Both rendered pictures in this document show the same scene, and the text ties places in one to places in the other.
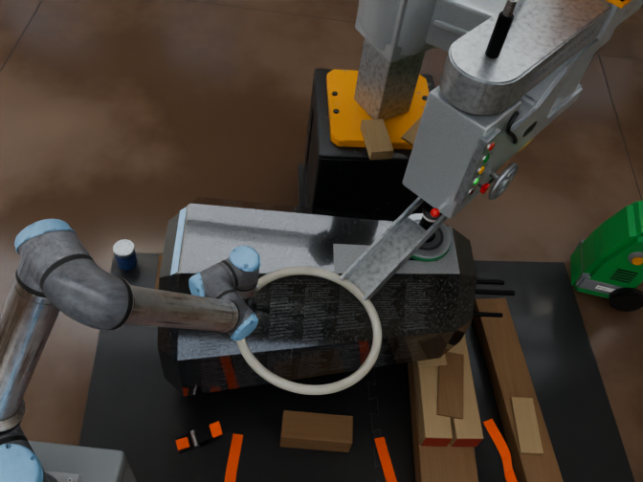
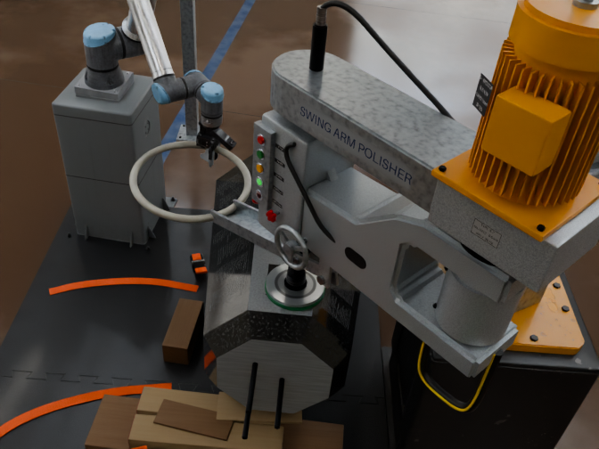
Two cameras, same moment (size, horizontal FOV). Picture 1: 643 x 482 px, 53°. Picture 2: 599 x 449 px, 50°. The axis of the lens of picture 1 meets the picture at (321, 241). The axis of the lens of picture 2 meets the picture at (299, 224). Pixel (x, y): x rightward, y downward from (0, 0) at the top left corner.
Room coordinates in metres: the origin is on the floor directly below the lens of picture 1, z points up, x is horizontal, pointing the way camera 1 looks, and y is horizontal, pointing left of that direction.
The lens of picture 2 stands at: (1.81, -2.00, 2.49)
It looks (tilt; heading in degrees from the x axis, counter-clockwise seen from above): 40 degrees down; 99
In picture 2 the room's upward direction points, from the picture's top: 5 degrees clockwise
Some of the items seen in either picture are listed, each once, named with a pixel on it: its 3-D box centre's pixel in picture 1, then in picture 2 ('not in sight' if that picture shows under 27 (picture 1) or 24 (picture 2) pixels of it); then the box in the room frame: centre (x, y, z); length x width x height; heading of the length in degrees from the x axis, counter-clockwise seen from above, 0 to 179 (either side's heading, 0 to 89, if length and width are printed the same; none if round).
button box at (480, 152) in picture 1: (476, 166); (264, 167); (1.45, -0.44, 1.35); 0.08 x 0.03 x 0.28; 144
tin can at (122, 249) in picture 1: (125, 254); not in sight; (1.74, 0.95, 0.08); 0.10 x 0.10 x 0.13
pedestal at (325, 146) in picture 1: (367, 165); (477, 361); (2.33, -0.17, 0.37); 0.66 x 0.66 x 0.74; 10
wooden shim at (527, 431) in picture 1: (526, 425); not in sight; (1.18, -1.02, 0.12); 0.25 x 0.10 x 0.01; 7
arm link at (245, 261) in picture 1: (243, 268); (211, 100); (1.06, 0.22, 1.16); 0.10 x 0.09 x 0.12; 136
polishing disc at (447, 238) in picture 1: (424, 235); (295, 284); (1.57, -0.39, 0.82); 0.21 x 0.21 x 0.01
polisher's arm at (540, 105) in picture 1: (521, 102); (395, 251); (1.88, -0.63, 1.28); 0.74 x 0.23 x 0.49; 144
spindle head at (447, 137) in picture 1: (470, 137); (323, 191); (1.63, -0.44, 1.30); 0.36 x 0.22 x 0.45; 144
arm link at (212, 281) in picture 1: (213, 285); (196, 85); (0.98, 0.29, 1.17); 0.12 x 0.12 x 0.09; 46
